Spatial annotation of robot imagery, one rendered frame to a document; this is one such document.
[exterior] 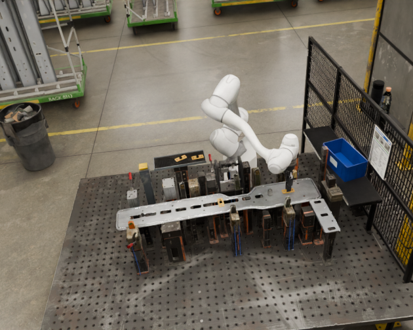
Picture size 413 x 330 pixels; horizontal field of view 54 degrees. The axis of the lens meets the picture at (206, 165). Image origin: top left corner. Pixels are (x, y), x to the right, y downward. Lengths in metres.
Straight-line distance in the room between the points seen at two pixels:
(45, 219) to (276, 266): 2.64
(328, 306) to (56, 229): 2.80
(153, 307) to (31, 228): 2.18
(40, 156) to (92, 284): 2.57
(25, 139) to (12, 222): 0.95
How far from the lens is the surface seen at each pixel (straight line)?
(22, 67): 6.61
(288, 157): 2.47
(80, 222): 3.32
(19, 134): 4.97
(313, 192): 2.85
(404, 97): 4.73
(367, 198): 2.82
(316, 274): 2.77
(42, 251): 4.27
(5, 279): 4.21
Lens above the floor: 2.91
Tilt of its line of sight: 38 degrees down
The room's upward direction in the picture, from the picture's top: 6 degrees counter-clockwise
